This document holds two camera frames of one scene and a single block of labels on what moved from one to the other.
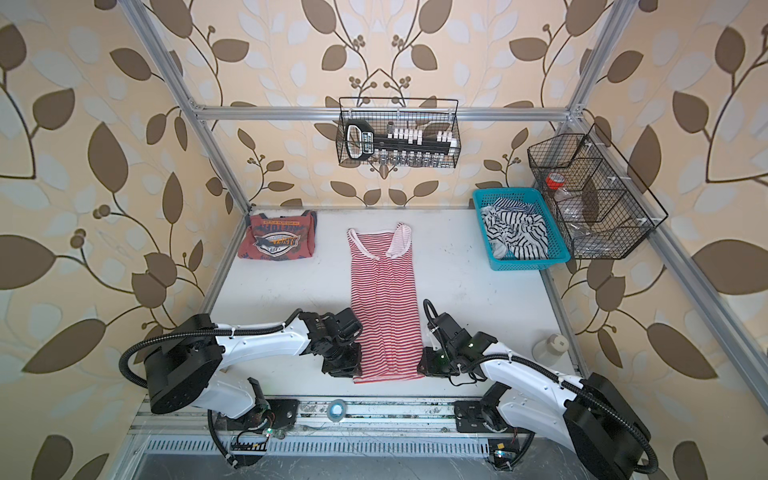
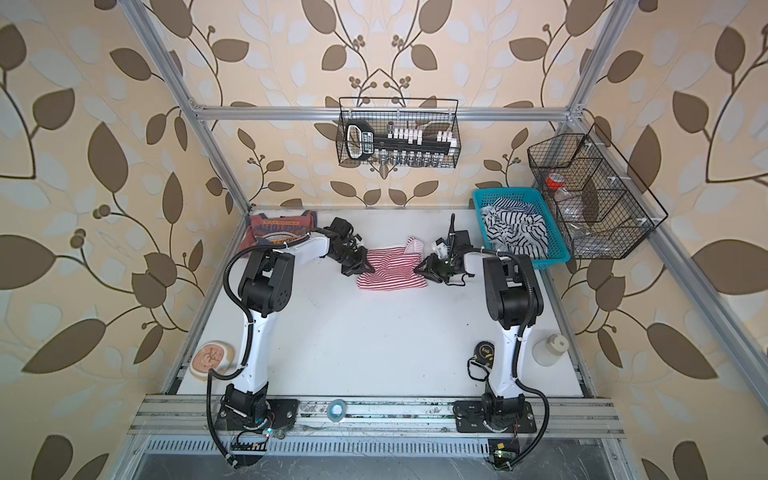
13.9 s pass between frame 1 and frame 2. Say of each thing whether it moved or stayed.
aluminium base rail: stayed
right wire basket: stayed
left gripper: moved
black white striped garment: stayed
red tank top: stayed
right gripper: moved
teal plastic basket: stayed
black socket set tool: stayed
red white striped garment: moved
